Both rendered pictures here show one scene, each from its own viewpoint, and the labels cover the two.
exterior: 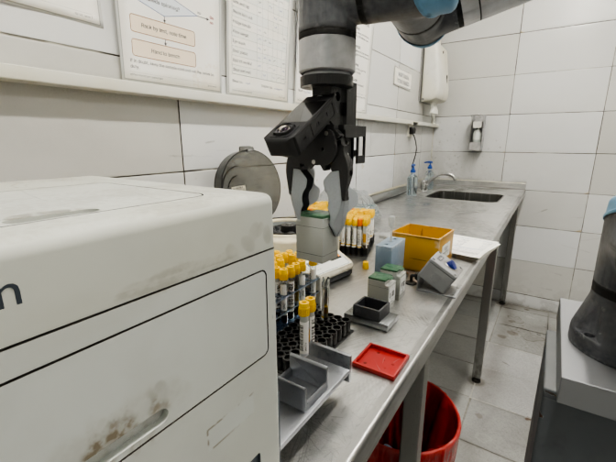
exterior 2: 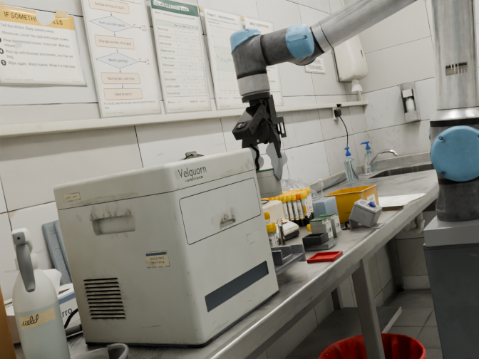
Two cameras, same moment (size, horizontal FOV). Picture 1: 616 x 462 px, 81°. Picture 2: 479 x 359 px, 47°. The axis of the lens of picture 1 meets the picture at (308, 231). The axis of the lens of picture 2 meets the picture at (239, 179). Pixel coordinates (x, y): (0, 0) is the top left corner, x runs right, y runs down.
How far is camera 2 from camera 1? 0.82 m
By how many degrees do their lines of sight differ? 11
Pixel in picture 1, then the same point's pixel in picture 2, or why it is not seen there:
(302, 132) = (251, 125)
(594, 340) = (443, 210)
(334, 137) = (266, 125)
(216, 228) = (237, 159)
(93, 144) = (90, 167)
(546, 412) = (428, 261)
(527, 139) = not seen: hidden behind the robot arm
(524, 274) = not seen: outside the picture
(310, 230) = (264, 179)
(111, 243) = (217, 159)
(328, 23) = (252, 70)
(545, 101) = not seen: hidden behind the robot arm
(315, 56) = (249, 86)
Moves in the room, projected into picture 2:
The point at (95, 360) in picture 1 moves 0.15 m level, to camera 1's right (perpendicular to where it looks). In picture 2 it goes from (219, 192) to (301, 176)
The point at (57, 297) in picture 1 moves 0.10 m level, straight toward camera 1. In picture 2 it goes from (210, 172) to (247, 167)
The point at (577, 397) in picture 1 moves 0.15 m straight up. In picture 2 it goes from (433, 238) to (422, 174)
